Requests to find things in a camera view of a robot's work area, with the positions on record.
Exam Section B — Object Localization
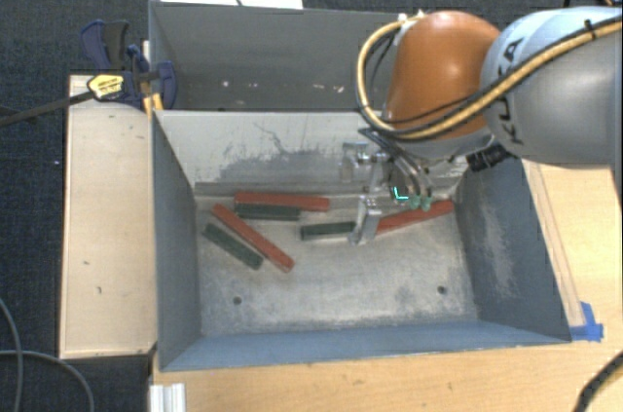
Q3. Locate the black cylinder on white bracket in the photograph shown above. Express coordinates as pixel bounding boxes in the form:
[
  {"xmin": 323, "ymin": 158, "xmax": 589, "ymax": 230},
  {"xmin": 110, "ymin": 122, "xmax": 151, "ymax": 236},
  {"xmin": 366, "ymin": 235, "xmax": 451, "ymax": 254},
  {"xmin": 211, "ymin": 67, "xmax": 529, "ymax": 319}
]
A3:
[{"xmin": 437, "ymin": 144, "xmax": 509, "ymax": 173}]

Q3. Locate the pale wood flat board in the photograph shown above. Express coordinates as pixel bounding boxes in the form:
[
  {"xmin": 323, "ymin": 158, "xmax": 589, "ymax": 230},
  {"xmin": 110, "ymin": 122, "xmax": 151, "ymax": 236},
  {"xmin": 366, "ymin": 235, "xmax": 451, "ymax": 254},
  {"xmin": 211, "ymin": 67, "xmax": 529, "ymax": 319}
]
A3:
[{"xmin": 57, "ymin": 74, "xmax": 160, "ymax": 360}]

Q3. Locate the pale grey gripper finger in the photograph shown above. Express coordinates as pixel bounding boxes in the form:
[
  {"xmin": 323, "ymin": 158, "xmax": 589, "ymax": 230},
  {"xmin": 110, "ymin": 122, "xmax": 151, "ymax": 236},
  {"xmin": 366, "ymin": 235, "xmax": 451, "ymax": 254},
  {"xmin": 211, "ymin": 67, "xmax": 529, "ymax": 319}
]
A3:
[
  {"xmin": 361, "ymin": 200, "xmax": 385, "ymax": 243},
  {"xmin": 348, "ymin": 199, "xmax": 372, "ymax": 247}
]

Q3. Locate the red-brown flat block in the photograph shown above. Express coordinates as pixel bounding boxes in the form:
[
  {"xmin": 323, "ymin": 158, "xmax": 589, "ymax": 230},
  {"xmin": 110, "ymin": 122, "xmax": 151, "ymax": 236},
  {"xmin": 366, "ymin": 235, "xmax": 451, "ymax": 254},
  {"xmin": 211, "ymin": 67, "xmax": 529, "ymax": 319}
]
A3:
[
  {"xmin": 374, "ymin": 199, "xmax": 456, "ymax": 237},
  {"xmin": 210, "ymin": 203, "xmax": 297, "ymax": 275},
  {"xmin": 233, "ymin": 190, "xmax": 332, "ymax": 213}
]

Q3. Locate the grey metal bin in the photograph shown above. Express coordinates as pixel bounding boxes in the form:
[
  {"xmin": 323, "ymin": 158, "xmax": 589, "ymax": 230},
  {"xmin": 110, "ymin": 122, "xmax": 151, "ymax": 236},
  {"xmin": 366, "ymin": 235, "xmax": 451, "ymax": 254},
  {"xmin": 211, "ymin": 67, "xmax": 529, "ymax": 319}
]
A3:
[{"xmin": 147, "ymin": 0, "xmax": 573, "ymax": 373}]

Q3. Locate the dark green flat block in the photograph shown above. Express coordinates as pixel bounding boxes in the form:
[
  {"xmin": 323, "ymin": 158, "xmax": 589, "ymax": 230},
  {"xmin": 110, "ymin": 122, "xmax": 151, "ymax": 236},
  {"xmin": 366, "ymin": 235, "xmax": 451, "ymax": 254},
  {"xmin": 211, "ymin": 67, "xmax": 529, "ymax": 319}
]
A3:
[
  {"xmin": 233, "ymin": 203, "xmax": 303, "ymax": 222},
  {"xmin": 201, "ymin": 222, "xmax": 266, "ymax": 272},
  {"xmin": 299, "ymin": 220, "xmax": 358, "ymax": 242}
]

